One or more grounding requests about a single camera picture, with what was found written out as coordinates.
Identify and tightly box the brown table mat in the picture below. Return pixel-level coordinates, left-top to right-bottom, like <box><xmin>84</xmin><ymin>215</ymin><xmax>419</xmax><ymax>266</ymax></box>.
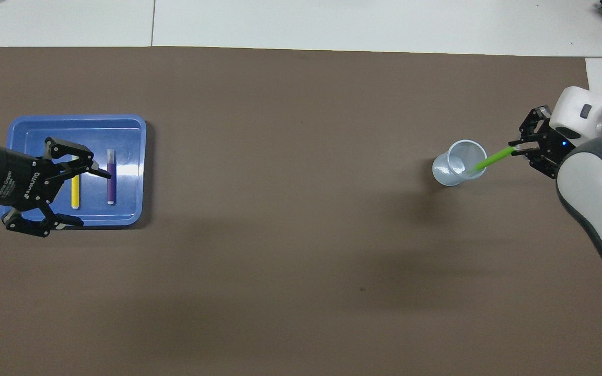
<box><xmin>0</xmin><ymin>46</ymin><xmax>602</xmax><ymax>376</ymax></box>

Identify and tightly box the yellow pen with white cap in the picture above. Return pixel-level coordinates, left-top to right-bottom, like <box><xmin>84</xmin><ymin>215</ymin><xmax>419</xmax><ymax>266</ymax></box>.
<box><xmin>71</xmin><ymin>155</ymin><xmax>80</xmax><ymax>210</ymax></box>

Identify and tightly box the green pen with white cap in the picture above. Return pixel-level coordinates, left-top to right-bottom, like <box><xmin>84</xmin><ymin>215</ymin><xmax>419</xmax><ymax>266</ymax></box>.
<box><xmin>467</xmin><ymin>146</ymin><xmax>516</xmax><ymax>174</ymax></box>

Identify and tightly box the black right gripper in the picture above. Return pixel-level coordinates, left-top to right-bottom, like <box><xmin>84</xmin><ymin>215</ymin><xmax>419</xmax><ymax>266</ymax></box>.
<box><xmin>508</xmin><ymin>106</ymin><xmax>576</xmax><ymax>180</ymax></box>

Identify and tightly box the clear plastic cup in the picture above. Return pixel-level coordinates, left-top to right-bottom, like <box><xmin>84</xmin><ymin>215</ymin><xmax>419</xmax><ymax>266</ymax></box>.
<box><xmin>432</xmin><ymin>139</ymin><xmax>489</xmax><ymax>187</ymax></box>

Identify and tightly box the blue plastic tray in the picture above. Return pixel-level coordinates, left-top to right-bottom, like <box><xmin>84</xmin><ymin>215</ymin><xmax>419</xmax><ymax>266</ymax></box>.
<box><xmin>0</xmin><ymin>114</ymin><xmax>147</xmax><ymax>229</ymax></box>

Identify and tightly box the purple pen with white cap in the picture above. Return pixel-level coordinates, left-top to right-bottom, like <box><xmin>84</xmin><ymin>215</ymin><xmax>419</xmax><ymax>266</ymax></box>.
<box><xmin>106</xmin><ymin>149</ymin><xmax>117</xmax><ymax>205</ymax></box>

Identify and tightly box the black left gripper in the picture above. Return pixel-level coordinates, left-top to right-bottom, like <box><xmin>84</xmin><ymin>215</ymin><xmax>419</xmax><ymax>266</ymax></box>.
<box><xmin>0</xmin><ymin>137</ymin><xmax>113</xmax><ymax>238</ymax></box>

